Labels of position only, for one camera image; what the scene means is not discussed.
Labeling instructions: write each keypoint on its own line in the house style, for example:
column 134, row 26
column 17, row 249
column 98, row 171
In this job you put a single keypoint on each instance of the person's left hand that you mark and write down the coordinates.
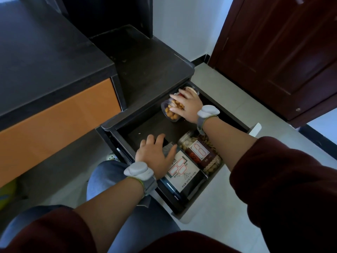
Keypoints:
column 151, row 156

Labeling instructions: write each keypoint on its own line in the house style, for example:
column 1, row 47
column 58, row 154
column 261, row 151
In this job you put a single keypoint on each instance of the person's right hand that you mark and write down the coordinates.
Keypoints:
column 191, row 106

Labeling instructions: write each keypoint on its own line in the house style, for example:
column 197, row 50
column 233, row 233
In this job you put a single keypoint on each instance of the person's left thumb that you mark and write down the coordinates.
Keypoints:
column 172, row 155

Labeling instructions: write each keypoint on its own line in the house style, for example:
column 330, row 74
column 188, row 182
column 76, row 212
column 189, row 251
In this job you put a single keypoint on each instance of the person's right middle finger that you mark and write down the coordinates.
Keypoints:
column 185, row 92

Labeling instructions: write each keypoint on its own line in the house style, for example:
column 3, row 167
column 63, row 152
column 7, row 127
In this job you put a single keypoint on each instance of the person's left middle finger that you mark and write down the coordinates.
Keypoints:
column 150, row 140

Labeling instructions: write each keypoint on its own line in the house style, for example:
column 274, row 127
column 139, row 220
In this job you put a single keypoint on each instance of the person's right thumb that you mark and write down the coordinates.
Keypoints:
column 175, row 110

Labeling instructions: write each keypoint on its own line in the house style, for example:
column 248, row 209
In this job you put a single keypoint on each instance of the clear jar of coated peanuts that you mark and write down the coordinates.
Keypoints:
column 172, row 117

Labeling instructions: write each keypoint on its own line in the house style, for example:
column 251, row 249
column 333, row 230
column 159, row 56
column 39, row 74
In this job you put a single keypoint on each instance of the person's left forearm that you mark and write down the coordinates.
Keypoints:
column 110, row 213

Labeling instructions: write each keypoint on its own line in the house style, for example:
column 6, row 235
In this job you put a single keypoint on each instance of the person's right forearm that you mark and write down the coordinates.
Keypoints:
column 229, row 142

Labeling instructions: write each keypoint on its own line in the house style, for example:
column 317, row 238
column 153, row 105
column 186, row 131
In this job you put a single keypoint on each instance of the black open drawer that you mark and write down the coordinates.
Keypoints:
column 147, row 126

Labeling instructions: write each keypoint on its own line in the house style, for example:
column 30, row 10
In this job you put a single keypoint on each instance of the clear jar of pale nuts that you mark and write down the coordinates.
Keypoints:
column 185, row 142

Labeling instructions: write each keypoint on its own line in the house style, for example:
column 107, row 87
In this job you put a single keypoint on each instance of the black box with white label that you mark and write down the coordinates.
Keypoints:
column 183, row 172

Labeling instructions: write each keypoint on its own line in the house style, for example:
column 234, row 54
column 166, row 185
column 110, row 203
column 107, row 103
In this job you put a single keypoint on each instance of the nut jar with red label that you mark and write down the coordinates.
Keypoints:
column 204, row 155

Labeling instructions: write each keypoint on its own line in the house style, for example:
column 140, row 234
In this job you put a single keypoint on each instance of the black baseboard strip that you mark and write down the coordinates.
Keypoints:
column 320, row 140
column 201, row 60

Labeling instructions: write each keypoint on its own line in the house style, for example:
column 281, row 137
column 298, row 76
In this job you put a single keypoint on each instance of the white dotted slipper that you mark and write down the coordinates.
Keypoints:
column 112, row 157

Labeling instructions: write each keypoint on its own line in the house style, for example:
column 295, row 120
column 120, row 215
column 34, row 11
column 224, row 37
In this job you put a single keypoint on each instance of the black low cabinet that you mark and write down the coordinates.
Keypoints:
column 147, row 68

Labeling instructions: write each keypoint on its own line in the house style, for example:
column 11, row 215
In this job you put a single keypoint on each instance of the blue jeans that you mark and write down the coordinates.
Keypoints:
column 110, row 179

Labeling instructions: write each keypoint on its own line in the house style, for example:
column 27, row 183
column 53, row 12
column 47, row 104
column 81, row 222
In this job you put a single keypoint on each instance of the white plastic corner piece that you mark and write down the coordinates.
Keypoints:
column 256, row 130

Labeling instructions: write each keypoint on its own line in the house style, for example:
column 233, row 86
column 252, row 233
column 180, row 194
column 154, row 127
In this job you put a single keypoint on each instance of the orange desk drawer front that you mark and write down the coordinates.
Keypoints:
column 60, row 123

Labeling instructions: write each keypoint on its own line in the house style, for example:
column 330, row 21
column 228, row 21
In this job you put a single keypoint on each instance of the dark brown wooden door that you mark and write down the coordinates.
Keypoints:
column 284, row 50

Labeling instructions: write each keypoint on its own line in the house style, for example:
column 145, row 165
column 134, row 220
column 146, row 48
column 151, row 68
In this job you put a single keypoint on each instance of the black tall furniture panel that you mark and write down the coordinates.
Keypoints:
column 105, row 13

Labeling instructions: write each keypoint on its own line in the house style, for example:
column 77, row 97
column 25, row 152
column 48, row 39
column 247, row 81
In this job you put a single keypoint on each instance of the dark red sweater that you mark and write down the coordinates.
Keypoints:
column 289, row 194

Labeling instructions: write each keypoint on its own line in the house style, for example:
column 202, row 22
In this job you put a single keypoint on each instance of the black desk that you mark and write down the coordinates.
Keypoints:
column 39, row 50

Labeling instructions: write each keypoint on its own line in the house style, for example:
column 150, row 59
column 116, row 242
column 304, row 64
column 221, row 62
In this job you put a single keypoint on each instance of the yellow green object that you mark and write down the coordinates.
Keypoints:
column 6, row 193

